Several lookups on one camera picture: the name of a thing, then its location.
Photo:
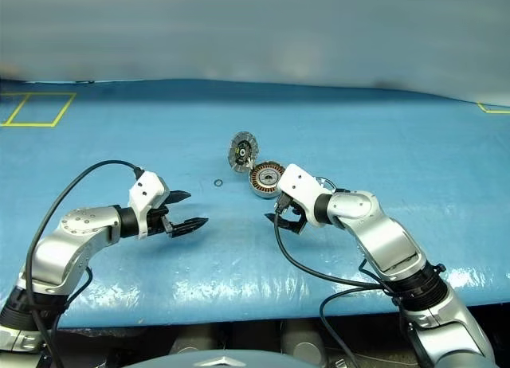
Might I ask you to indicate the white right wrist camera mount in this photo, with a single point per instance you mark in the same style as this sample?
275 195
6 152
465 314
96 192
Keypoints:
299 185

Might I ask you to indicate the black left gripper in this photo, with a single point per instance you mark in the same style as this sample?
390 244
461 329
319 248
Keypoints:
156 221

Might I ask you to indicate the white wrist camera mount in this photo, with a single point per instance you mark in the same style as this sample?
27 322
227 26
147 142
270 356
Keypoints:
147 190
299 185

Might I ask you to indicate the grey curved panel with emblem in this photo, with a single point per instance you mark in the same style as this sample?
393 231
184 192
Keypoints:
223 362

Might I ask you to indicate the grey rounded shape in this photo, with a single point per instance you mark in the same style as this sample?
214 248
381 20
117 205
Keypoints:
304 344

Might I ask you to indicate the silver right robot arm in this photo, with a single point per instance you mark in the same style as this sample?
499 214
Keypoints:
382 232

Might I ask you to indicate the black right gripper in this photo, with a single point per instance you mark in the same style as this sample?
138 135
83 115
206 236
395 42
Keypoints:
296 216

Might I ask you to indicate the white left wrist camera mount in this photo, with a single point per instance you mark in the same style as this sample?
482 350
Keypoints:
147 190

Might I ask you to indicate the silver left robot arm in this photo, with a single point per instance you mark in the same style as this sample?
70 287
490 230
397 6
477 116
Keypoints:
71 232

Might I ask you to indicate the large yellow tape square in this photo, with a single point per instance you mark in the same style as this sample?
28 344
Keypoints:
32 124

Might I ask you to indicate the motor base with copper windings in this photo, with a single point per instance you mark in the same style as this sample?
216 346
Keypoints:
265 179

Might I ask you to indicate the grey round rotor disc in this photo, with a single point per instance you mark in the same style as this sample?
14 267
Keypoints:
241 151

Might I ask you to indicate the small yellow tape corner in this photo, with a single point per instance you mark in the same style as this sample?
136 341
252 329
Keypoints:
494 111

